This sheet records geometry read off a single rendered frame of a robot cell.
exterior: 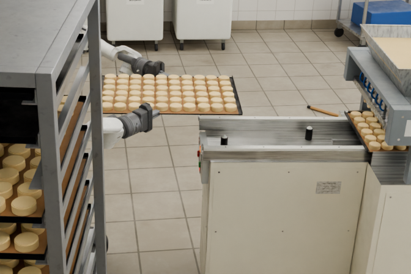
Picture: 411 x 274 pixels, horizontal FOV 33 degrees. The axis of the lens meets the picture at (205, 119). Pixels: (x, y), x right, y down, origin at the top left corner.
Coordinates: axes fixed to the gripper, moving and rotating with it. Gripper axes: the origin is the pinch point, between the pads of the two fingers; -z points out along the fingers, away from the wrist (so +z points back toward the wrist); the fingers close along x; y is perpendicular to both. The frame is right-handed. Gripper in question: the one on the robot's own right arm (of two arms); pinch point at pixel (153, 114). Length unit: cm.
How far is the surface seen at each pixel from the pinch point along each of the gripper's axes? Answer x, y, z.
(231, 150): -19.1, -20.6, -26.7
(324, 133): -24, -35, -78
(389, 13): -70, 105, -429
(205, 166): -28.9, -10.2, -22.0
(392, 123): 4, -77, -55
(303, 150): -19, -43, -49
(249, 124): -21, -8, -55
